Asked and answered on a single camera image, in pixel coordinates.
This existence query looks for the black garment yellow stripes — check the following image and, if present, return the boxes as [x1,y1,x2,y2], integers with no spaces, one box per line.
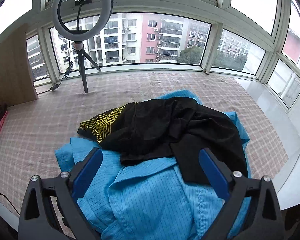
[77,97,248,185]

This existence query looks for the blue striped shirt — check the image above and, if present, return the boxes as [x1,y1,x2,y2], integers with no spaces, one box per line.
[54,89,252,240]

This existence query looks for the pink plaid bed sheet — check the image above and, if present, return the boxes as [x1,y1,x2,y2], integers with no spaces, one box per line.
[0,71,289,238]

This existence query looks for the light wooden board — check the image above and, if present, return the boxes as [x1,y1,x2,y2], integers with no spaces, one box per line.
[0,24,38,107]

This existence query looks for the black tripod stand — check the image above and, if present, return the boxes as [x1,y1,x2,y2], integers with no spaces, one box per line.
[72,41,101,93]

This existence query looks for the black phone clamp gooseneck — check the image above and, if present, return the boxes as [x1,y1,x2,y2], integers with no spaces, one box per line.
[75,0,92,31]

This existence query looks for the white ring light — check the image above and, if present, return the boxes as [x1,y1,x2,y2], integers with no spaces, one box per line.
[52,0,113,41]

